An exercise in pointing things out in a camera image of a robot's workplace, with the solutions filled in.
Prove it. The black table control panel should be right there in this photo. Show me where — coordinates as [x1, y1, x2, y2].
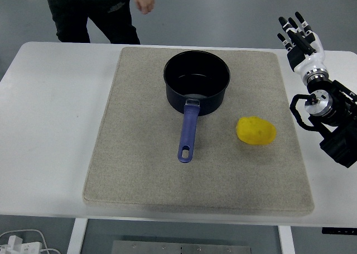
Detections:
[321, 227, 357, 234]

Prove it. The person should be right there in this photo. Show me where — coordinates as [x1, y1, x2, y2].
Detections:
[44, 0, 142, 45]

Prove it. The white power adapter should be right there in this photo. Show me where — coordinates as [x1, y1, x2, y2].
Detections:
[0, 235, 42, 254]

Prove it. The white table leg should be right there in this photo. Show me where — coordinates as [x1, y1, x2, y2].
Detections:
[278, 225, 296, 254]
[66, 217, 89, 254]

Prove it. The blue pot with handle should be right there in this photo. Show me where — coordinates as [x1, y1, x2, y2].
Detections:
[162, 50, 231, 164]

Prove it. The grey metal plate with screws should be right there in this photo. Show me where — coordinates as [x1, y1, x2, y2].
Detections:
[111, 239, 254, 254]

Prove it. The beige fabric mat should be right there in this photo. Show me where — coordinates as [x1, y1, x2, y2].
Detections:
[82, 46, 315, 217]

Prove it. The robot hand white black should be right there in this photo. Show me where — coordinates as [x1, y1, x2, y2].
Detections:
[277, 11, 327, 74]

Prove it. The white cable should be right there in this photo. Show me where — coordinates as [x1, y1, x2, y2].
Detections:
[0, 229, 61, 254]

